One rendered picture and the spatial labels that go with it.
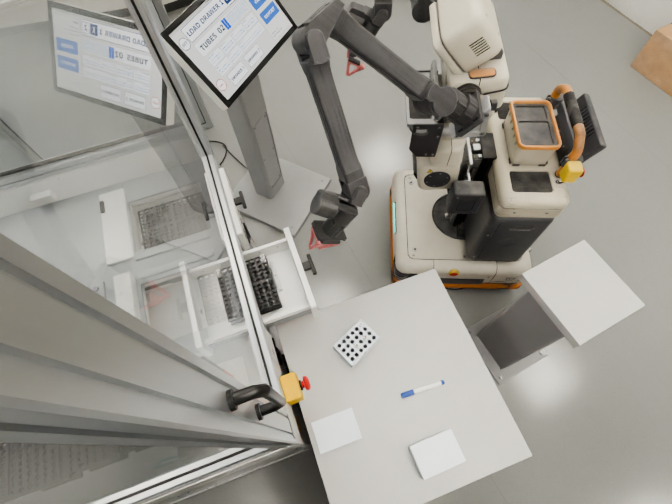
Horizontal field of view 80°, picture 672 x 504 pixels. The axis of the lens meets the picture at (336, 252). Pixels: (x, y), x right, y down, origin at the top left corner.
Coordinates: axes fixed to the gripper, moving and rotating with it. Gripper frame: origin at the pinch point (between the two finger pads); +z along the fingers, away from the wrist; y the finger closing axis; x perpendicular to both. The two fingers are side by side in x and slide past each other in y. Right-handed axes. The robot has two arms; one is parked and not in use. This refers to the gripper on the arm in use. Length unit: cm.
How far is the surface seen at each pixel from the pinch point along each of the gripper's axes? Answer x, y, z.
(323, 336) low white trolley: 23.0, -5.5, 18.2
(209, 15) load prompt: -91, 18, -11
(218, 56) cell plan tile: -80, 15, -3
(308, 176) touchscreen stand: -93, -69, 64
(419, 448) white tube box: 63, -14, 5
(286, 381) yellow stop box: 35.1, 14.7, 13.8
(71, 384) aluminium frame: 48, 70, -61
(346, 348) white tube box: 29.9, -7.7, 11.9
